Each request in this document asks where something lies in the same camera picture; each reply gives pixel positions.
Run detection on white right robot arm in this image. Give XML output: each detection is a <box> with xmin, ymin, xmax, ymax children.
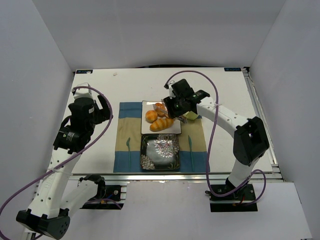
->
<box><xmin>163</xmin><ymin>79</ymin><xmax>270</xmax><ymax>193</ymax></box>

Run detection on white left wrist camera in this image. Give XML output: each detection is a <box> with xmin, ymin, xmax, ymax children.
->
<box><xmin>71</xmin><ymin>88</ymin><xmax>93</xmax><ymax>100</ymax></box>

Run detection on green plastic fork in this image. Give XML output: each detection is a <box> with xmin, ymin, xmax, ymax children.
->
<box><xmin>126</xmin><ymin>137</ymin><xmax>131</xmax><ymax>169</ymax></box>

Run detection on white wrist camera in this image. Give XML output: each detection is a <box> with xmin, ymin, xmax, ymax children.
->
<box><xmin>164</xmin><ymin>83</ymin><xmax>176</xmax><ymax>99</ymax></box>
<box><xmin>71</xmin><ymin>88</ymin><xmax>93</xmax><ymax>100</ymax></box>

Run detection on blue and beige placemat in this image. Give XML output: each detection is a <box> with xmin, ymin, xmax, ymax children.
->
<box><xmin>113</xmin><ymin>102</ymin><xmax>207</xmax><ymax>173</ymax></box>

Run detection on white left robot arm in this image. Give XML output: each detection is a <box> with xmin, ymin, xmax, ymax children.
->
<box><xmin>16</xmin><ymin>94</ymin><xmax>112</xmax><ymax>240</ymax></box>

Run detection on metal serving tongs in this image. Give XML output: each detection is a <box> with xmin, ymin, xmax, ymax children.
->
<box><xmin>152</xmin><ymin>102</ymin><xmax>187</xmax><ymax>124</ymax></box>

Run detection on round bread roll top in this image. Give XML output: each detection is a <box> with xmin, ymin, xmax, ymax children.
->
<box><xmin>153</xmin><ymin>102</ymin><xmax>167</xmax><ymax>117</ymax></box>

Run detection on green plastic knife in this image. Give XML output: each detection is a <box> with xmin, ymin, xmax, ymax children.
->
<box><xmin>188</xmin><ymin>135</ymin><xmax>195</xmax><ymax>172</ymax></box>

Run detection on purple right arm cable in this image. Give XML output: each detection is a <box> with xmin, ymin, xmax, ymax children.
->
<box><xmin>163</xmin><ymin>70</ymin><xmax>266</xmax><ymax>207</ymax></box>

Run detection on long striped bread loaf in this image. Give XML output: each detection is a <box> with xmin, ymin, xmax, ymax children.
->
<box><xmin>149</xmin><ymin>118</ymin><xmax>174</xmax><ymax>132</ymax></box>

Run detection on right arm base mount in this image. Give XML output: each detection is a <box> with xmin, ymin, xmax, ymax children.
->
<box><xmin>205</xmin><ymin>184</ymin><xmax>258</xmax><ymax>213</ymax></box>

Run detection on pale yellow mug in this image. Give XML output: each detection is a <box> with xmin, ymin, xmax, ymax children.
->
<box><xmin>183</xmin><ymin>111</ymin><xmax>202</xmax><ymax>121</ymax></box>

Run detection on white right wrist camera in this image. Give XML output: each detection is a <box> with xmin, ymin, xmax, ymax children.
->
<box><xmin>164</xmin><ymin>83</ymin><xmax>176</xmax><ymax>99</ymax></box>

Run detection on round bread roll left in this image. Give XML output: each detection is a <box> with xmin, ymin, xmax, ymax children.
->
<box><xmin>145</xmin><ymin>110</ymin><xmax>158</xmax><ymax>123</ymax></box>

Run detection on black floral square plate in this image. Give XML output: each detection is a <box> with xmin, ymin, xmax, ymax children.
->
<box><xmin>140</xmin><ymin>133</ymin><xmax>181</xmax><ymax>172</ymax></box>

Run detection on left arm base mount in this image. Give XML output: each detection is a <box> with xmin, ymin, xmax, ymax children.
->
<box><xmin>78</xmin><ymin>174</ymin><xmax>124</xmax><ymax>210</ymax></box>

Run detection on white square plate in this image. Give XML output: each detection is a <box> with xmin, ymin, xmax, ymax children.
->
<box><xmin>141</xmin><ymin>100</ymin><xmax>182</xmax><ymax>135</ymax></box>

